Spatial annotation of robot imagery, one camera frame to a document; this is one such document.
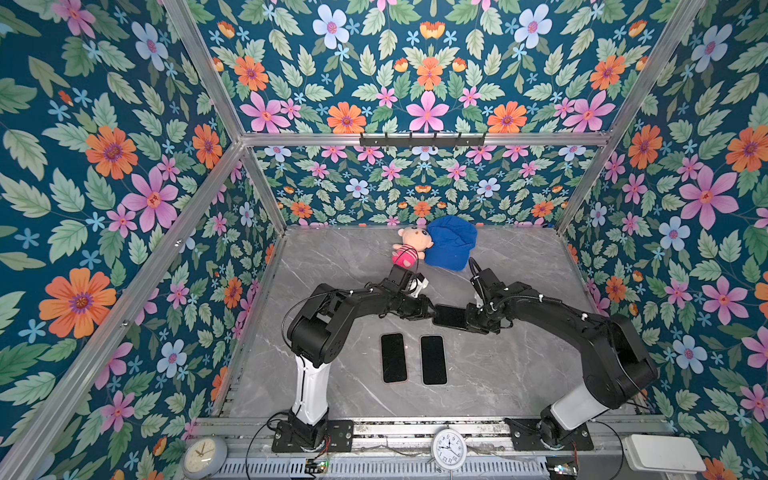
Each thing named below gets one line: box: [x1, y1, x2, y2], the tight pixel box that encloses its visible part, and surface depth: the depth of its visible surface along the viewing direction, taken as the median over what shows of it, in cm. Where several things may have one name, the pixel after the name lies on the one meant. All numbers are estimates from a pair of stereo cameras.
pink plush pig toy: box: [391, 226, 434, 269], surface depth 109 cm
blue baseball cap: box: [424, 215, 477, 271], surface depth 113 cm
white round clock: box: [433, 428, 467, 470], surface depth 70 cm
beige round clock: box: [180, 433, 228, 479], surface depth 69 cm
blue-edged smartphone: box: [419, 334, 448, 386], surface depth 88 cm
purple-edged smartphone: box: [381, 333, 407, 383], surface depth 90 cm
